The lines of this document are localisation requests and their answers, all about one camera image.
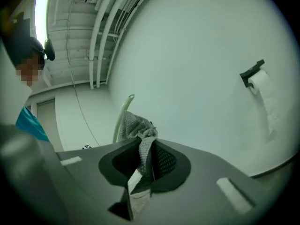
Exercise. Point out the white toilet paper roll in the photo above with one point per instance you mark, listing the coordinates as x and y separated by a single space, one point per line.
259 80

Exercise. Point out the person's blue shirt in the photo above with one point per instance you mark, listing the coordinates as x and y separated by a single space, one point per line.
31 124

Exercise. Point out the grey mesh cloth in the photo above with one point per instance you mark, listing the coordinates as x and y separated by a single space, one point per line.
134 124

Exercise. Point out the white ceiling pipe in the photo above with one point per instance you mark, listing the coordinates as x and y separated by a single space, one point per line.
102 43
93 46

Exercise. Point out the person's head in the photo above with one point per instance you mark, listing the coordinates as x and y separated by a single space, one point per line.
29 70

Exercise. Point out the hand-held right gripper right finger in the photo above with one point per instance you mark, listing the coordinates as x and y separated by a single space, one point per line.
174 170

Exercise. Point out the black head-mounted camera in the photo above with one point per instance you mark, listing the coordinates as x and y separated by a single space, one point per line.
49 49

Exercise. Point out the white toilet brush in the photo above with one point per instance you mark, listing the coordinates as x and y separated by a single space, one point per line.
121 116

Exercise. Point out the black toilet paper holder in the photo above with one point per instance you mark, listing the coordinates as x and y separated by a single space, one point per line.
249 73

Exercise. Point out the long ceiling light strip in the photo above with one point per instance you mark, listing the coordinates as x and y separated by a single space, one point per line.
42 13

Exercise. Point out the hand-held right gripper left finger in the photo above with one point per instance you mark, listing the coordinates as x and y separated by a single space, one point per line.
107 166

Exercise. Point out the grey door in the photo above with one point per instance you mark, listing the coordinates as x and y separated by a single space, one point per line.
48 123

